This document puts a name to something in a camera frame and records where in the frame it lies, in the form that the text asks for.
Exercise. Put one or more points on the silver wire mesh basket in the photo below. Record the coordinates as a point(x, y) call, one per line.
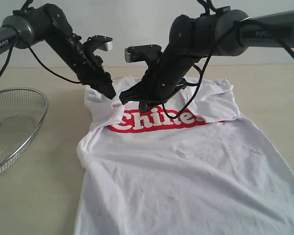
point(22, 113)

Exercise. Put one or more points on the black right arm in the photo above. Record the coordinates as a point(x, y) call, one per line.
point(227, 33)

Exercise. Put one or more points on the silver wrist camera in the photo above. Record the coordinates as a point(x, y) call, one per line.
point(100, 42)
point(146, 53)

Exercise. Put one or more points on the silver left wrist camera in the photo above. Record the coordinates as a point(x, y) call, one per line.
point(100, 42)

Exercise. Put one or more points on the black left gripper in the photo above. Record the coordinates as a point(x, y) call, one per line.
point(89, 70)

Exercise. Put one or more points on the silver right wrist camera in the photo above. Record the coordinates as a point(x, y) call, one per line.
point(146, 53)

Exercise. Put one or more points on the white t-shirt red logo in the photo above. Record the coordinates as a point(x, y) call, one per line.
point(211, 171)

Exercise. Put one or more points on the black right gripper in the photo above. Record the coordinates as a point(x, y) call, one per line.
point(158, 85)

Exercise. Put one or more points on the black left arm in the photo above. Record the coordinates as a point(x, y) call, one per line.
point(29, 26)

